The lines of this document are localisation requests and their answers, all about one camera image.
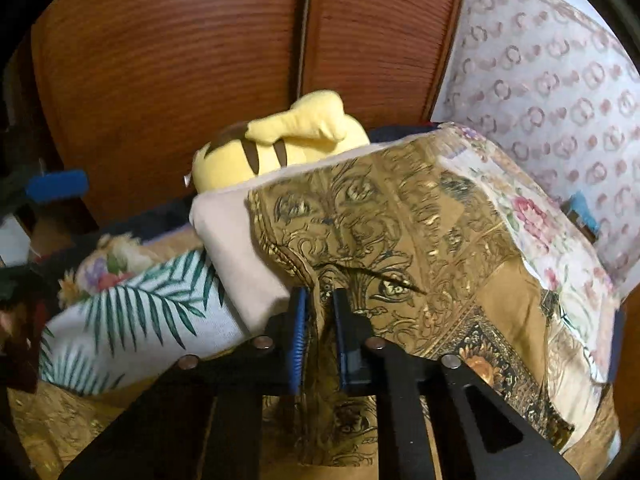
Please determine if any blue item at headboard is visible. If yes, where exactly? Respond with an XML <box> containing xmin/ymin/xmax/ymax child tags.
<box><xmin>561</xmin><ymin>192</ymin><xmax>599</xmax><ymax>244</ymax></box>

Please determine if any palm leaf print cloth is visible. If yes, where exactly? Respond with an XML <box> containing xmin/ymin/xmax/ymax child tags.
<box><xmin>39</xmin><ymin>248</ymin><xmax>250</xmax><ymax>396</ymax></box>

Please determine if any yellow plush toy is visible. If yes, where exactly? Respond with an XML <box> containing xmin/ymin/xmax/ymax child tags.
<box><xmin>190</xmin><ymin>90</ymin><xmax>370</xmax><ymax>193</ymax></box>

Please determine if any golden brown patterned shirt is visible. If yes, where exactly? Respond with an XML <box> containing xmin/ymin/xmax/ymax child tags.
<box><xmin>247</xmin><ymin>136</ymin><xmax>574</xmax><ymax>467</ymax></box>

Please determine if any floral bedspread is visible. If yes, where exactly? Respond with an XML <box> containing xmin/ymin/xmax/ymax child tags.
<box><xmin>433</xmin><ymin>122</ymin><xmax>620</xmax><ymax>382</ymax></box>

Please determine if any pink ring-pattern wall curtain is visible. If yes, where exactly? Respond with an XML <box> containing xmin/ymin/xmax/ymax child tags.
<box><xmin>433</xmin><ymin>0</ymin><xmax>639</xmax><ymax>294</ymax></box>

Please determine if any beige pillow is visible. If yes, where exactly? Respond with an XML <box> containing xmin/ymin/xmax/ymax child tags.
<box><xmin>190</xmin><ymin>140</ymin><xmax>383</xmax><ymax>335</ymax></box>

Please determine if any red-brown louvered wardrobe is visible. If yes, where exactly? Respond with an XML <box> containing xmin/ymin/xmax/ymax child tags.
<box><xmin>32</xmin><ymin>0</ymin><xmax>462</xmax><ymax>226</ymax></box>

